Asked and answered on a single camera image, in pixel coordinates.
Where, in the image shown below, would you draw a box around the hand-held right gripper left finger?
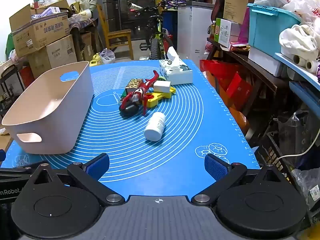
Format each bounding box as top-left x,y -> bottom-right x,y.
25,153 -> 125,207

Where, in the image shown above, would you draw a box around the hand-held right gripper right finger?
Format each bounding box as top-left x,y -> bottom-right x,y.
191,153 -> 292,205

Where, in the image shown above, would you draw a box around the pink plastic basket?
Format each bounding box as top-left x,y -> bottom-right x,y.
1,60 -> 94,155

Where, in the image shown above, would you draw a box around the red hero action figure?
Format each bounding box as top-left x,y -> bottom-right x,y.
119,70 -> 160,116

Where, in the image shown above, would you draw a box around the yellow toy launcher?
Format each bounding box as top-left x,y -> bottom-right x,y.
144,86 -> 176,108

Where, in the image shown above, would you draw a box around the blue silicone mat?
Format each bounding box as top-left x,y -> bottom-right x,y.
0,59 -> 260,200

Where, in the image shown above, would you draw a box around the orange bag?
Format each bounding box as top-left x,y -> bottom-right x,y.
207,72 -> 250,133

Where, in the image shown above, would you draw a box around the white pill bottle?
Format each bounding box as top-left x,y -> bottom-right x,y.
144,112 -> 167,142

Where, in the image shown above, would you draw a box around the red gift boxes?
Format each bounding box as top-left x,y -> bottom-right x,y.
199,59 -> 253,110

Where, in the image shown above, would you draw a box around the small patterned box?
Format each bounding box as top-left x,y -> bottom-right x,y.
121,78 -> 145,100

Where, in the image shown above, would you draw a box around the small white box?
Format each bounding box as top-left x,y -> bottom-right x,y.
153,80 -> 171,93

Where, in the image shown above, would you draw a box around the white floral tissue box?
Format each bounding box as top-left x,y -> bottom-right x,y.
159,46 -> 194,85

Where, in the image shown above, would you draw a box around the yellow plastic jug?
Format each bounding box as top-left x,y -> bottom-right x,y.
89,53 -> 102,67

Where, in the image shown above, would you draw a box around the clear plastic bag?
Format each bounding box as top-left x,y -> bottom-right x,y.
99,48 -> 116,65

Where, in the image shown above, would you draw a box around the blue shelf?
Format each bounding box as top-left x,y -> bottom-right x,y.
274,52 -> 320,105

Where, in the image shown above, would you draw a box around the red and white carton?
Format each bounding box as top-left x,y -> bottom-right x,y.
19,66 -> 35,88

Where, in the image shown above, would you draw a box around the white foam box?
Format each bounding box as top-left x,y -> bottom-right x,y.
248,46 -> 285,77

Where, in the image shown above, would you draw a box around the black metal rack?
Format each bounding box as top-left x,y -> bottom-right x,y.
0,64 -> 25,115

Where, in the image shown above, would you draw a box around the black and green bicycle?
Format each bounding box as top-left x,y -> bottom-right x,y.
127,1 -> 175,60

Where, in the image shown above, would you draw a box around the wooden chair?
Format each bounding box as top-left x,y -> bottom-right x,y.
96,4 -> 134,60

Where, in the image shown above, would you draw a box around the green and white carton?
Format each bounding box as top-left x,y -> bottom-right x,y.
214,18 -> 240,49

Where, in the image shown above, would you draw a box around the white paper roll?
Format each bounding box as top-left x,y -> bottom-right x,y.
292,54 -> 308,67
306,60 -> 320,74

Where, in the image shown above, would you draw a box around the white cabinet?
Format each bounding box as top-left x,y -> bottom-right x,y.
177,1 -> 215,60

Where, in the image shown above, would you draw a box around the teal plastic storage bin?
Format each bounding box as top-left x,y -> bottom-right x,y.
247,3 -> 302,59

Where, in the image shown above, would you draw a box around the open printed cardboard box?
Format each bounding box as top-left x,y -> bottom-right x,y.
9,4 -> 71,58

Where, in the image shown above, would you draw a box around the white cloth bag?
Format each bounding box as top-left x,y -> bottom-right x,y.
279,24 -> 319,60

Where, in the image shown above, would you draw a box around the dark glass door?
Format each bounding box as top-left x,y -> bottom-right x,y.
105,0 -> 165,40

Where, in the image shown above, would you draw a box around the tall brown carton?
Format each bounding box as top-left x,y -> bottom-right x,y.
223,0 -> 250,24

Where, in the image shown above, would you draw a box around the white plastic bags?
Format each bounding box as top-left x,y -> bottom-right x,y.
254,0 -> 320,23

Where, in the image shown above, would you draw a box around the white cable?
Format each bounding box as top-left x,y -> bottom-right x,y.
274,119 -> 320,165

